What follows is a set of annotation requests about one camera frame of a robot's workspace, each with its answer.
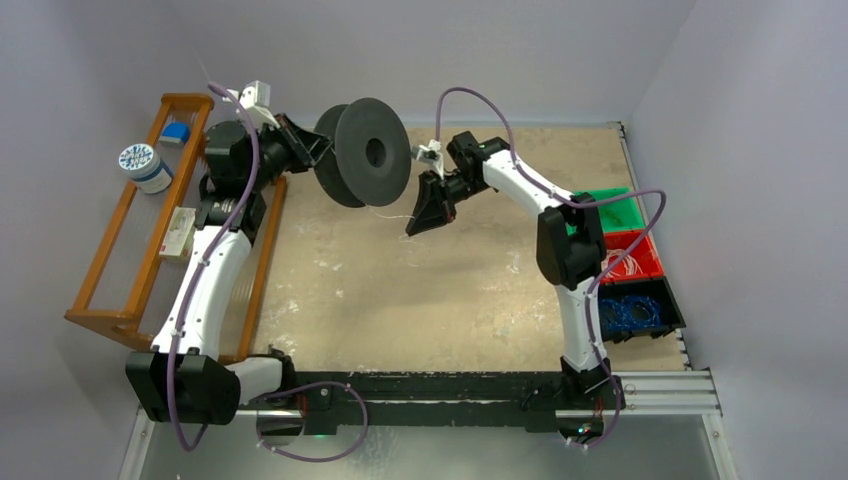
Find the blue white round tin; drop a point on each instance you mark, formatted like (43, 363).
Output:
(145, 168)

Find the wooden rack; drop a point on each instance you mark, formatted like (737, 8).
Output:
(121, 324)

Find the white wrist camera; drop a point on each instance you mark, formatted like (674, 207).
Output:
(431, 155)
(255, 98)

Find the blue white small box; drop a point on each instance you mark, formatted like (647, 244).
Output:
(175, 134)

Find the white red carton box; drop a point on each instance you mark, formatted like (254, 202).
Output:
(177, 243)

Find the aluminium frame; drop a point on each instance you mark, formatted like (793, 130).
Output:
(671, 428)

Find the black cable spool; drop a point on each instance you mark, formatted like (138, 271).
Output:
(369, 160)

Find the green plastic bin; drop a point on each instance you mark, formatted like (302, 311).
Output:
(623, 215)

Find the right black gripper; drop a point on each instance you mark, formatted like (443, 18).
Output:
(448, 195)

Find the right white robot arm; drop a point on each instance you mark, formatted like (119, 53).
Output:
(569, 239)

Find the red plastic bin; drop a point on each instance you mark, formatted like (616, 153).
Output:
(642, 263)

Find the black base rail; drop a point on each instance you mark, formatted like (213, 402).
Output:
(538, 402)

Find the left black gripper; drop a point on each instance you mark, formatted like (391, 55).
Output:
(305, 147)

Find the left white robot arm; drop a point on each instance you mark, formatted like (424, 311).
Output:
(180, 376)

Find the black plastic bin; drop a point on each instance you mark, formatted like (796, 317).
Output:
(638, 308)

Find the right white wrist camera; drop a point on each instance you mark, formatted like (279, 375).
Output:
(431, 155)

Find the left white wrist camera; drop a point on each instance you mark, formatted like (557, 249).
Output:
(255, 98)

